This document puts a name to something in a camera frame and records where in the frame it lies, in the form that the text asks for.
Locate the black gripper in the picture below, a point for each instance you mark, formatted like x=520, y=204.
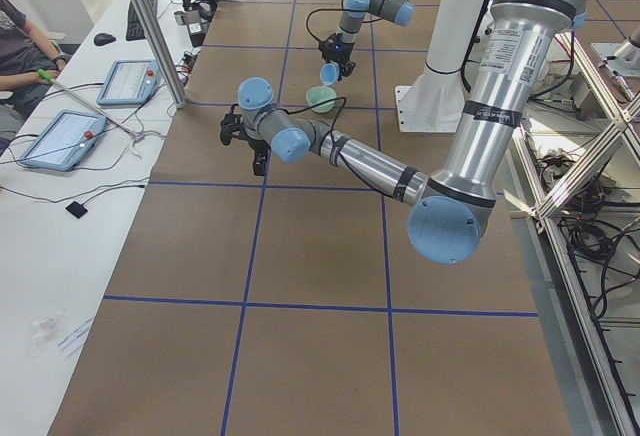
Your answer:
x=258, y=150
x=344, y=54

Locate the blue plastic cup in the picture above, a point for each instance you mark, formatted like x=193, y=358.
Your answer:
x=329, y=73

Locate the green ceramic bowl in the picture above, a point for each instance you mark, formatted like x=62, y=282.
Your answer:
x=321, y=99

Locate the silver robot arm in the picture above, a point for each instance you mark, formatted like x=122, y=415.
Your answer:
x=482, y=64
x=399, y=12

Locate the metal reacher stick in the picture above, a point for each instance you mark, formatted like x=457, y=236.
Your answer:
x=136, y=136

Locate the far blue teach pendant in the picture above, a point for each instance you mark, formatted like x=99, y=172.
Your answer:
x=129, y=83

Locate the blue teach pendant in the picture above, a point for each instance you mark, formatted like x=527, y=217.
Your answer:
x=129, y=83
x=65, y=141

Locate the black keyboard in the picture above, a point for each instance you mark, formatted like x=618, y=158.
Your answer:
x=134, y=29

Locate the small black square pad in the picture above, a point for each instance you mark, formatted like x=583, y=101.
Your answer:
x=76, y=209

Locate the near blue teach pendant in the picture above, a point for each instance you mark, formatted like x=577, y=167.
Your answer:
x=65, y=141

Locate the black computer mouse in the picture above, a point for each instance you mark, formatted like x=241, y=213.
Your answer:
x=102, y=39

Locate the seated person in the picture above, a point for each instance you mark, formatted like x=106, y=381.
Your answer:
x=24, y=50

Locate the clear plastic bag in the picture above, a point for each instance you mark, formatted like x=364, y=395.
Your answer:
x=46, y=331

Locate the aluminium frame post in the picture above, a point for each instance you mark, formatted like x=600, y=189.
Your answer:
x=160, y=50

